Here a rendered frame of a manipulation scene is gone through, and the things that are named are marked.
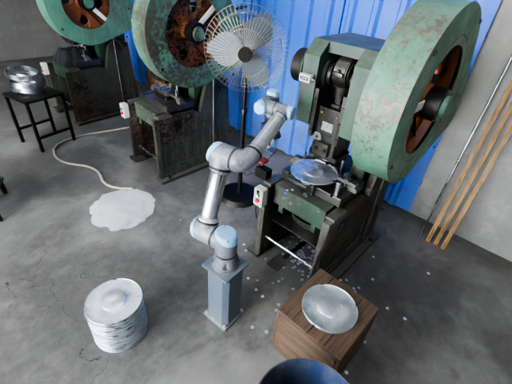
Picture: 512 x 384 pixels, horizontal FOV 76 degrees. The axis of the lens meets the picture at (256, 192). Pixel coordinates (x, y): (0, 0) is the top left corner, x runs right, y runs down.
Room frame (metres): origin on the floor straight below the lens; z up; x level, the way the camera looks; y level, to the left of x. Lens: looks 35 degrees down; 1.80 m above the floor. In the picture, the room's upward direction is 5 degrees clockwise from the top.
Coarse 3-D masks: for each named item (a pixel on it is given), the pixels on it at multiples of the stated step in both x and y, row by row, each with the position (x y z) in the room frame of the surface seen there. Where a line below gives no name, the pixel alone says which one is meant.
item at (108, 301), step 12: (96, 288) 1.12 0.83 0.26; (108, 288) 1.13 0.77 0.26; (120, 288) 1.14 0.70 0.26; (132, 288) 1.14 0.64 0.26; (96, 300) 1.04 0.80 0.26; (108, 300) 1.05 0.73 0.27; (120, 300) 1.05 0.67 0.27; (132, 300) 1.06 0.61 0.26; (96, 312) 0.97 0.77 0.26; (108, 312) 0.98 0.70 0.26; (120, 312) 0.99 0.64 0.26; (132, 312) 0.99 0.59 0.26; (108, 324) 0.91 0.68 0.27
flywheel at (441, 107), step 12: (456, 48) 1.70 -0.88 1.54; (444, 60) 1.71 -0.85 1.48; (456, 60) 1.73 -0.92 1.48; (444, 72) 1.76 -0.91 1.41; (456, 72) 1.79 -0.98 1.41; (432, 84) 1.54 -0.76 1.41; (444, 84) 1.77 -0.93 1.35; (432, 96) 1.46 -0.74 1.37; (444, 96) 1.45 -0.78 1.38; (420, 108) 1.44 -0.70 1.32; (432, 108) 1.44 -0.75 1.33; (444, 108) 1.44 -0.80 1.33; (420, 120) 1.69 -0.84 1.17; (432, 120) 1.45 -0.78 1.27; (408, 132) 1.59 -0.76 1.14; (420, 132) 1.69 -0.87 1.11; (408, 144) 1.63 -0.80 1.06; (420, 144) 1.67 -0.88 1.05
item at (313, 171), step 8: (304, 160) 1.85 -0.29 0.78; (312, 160) 1.86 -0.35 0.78; (296, 168) 1.73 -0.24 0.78; (304, 168) 1.74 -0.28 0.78; (312, 168) 1.74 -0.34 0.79; (320, 168) 1.75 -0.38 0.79; (328, 168) 1.77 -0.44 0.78; (296, 176) 1.65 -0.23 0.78; (304, 176) 1.65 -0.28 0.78; (312, 176) 1.66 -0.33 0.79; (320, 176) 1.66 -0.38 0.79; (328, 176) 1.68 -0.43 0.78; (336, 176) 1.69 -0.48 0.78; (320, 184) 1.57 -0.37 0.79
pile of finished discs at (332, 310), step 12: (312, 288) 1.18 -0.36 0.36; (324, 288) 1.19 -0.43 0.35; (336, 288) 1.19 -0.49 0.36; (312, 300) 1.10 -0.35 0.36; (324, 300) 1.10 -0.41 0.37; (336, 300) 1.11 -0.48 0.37; (348, 300) 1.12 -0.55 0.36; (312, 312) 1.02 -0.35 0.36; (324, 312) 1.02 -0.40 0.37; (336, 312) 1.03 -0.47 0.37; (348, 312) 1.04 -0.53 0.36; (312, 324) 0.96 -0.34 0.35; (324, 324) 0.96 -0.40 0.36; (336, 324) 0.97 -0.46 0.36; (348, 324) 0.97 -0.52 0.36
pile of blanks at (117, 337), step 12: (84, 312) 0.98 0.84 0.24; (144, 312) 1.07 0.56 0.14; (96, 324) 0.91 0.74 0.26; (120, 324) 0.93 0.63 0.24; (132, 324) 0.97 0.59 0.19; (144, 324) 1.05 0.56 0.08; (96, 336) 0.92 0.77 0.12; (108, 336) 0.91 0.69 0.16; (120, 336) 0.92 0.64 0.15; (132, 336) 0.96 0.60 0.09; (108, 348) 0.91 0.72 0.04; (120, 348) 0.92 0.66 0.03
